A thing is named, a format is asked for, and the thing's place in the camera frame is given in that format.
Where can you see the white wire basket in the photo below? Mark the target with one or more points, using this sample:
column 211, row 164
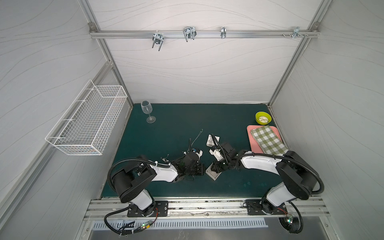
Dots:
column 85, row 127

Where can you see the metal bracket hook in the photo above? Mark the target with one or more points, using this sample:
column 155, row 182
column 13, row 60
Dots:
column 296, row 34

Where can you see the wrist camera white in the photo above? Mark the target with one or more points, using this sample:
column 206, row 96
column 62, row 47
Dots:
column 217, row 154
column 196, row 154

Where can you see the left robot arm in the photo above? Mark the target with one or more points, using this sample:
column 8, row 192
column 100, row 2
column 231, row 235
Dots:
column 143, row 200

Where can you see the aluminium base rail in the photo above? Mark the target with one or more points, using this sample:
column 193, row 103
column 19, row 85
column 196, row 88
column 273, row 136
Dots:
column 194, row 208

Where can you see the small metal ring hook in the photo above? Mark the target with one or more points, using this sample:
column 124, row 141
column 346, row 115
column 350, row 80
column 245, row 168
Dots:
column 223, row 32

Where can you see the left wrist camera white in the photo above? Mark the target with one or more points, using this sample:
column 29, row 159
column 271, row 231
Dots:
column 196, row 154

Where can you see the green bowl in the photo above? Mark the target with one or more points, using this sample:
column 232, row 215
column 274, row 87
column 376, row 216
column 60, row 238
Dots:
column 263, row 118

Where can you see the aluminium crossbar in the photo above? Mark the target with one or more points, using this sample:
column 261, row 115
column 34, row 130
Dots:
column 214, row 34

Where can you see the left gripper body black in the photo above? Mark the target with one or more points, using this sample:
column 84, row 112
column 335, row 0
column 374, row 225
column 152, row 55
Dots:
column 196, row 169

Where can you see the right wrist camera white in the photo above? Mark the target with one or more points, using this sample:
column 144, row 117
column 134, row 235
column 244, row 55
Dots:
column 217, row 154

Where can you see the green checkered cloth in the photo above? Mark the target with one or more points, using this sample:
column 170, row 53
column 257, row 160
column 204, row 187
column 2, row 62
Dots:
column 268, row 141

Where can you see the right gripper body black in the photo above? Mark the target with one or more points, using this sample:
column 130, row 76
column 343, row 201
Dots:
column 218, row 165

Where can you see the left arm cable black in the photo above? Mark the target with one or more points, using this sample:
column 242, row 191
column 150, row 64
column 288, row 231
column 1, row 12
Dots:
column 134, row 174

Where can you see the metal clamp hook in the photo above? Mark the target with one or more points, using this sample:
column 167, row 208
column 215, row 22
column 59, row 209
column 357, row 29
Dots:
column 158, row 39

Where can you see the pink tray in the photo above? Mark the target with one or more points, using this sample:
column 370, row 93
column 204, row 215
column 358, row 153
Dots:
column 253, row 143

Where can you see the clear wine glass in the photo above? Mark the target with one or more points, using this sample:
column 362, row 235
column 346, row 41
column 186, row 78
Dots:
column 147, row 109

